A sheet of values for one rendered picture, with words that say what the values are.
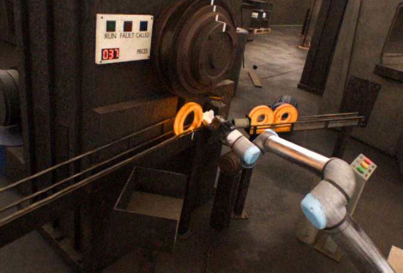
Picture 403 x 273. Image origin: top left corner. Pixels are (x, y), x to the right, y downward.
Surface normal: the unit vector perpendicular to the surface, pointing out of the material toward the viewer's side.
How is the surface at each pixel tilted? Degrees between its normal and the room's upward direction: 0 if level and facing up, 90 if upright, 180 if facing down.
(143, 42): 90
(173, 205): 5
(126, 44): 90
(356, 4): 90
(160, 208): 5
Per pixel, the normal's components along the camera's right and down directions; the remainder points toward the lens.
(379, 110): -0.80, 0.13
